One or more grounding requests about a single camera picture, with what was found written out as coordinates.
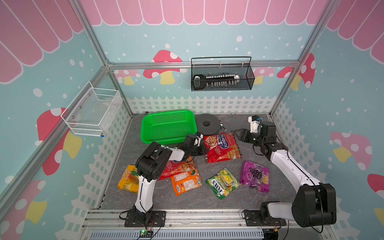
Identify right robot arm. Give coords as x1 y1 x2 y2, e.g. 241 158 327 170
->
233 116 337 228

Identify green plastic basket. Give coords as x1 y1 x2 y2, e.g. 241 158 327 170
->
141 110 198 145

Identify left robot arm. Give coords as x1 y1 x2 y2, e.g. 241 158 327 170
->
133 134 208 218

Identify small green circuit board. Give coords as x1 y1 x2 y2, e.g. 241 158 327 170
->
138 230 154 239

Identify green Fox's candy bag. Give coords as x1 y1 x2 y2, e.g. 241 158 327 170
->
206 168 240 200

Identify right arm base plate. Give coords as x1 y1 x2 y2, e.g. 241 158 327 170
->
241 210 287 229

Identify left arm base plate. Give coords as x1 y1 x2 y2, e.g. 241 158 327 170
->
124 210 167 228

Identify red candy bag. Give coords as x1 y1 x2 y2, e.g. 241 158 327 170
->
159 156 197 181
204 133 242 163

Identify purple candy bag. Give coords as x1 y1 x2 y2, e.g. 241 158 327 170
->
240 161 270 193

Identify white wire basket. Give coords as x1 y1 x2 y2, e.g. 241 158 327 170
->
61 82 123 138

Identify orange candy bag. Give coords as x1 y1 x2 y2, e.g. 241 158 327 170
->
171 170 203 196

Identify black wire mesh basket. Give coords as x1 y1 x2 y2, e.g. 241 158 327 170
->
191 57 255 92

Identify yellow candy bag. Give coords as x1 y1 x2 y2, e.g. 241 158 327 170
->
118 165 139 194

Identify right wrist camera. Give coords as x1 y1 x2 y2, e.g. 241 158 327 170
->
248 115 262 134

